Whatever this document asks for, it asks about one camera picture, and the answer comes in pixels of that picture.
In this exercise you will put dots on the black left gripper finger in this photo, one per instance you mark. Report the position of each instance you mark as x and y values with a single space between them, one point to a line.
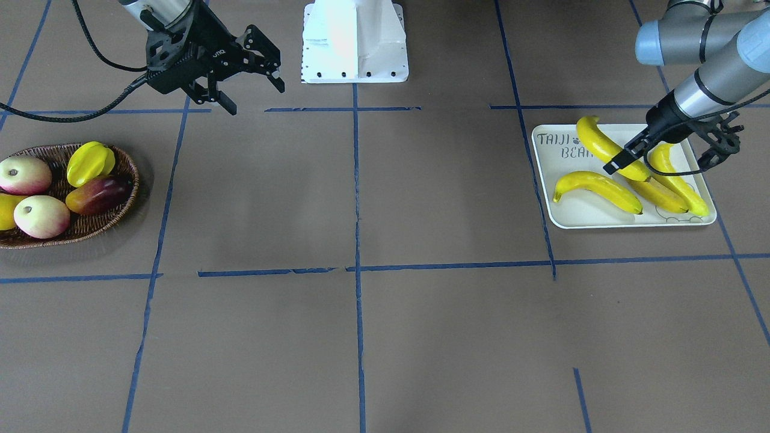
628 161

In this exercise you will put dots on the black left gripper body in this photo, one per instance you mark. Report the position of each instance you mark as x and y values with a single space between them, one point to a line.
666 122

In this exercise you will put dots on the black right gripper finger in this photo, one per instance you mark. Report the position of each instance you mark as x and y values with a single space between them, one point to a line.
210 92
260 56

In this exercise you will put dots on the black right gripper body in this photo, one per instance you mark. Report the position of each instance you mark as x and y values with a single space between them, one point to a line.
218 53

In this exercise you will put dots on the yellow banana moved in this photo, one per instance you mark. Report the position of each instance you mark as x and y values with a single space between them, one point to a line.
659 195
660 161

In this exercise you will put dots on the yellow banana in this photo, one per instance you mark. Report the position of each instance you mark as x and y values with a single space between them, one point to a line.
601 146

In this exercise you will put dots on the yellow banana basket edge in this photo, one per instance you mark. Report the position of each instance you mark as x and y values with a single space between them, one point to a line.
601 185

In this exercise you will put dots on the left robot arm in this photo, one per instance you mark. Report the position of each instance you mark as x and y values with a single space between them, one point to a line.
731 54

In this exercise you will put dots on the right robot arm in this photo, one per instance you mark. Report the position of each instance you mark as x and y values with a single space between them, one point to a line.
188 48

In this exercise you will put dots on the brown wicker basket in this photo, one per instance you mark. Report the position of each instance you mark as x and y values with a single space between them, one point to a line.
81 227

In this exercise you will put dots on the white bear tray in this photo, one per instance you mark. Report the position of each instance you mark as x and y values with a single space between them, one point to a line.
559 151

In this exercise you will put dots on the yellow starfruit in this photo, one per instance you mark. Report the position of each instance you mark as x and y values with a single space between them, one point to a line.
90 160

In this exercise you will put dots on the pink white peach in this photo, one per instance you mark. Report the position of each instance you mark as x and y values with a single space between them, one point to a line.
42 216

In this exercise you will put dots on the yellow lemon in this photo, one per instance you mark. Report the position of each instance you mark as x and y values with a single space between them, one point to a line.
8 205

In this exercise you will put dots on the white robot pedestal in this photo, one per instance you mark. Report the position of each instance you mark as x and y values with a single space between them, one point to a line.
354 42

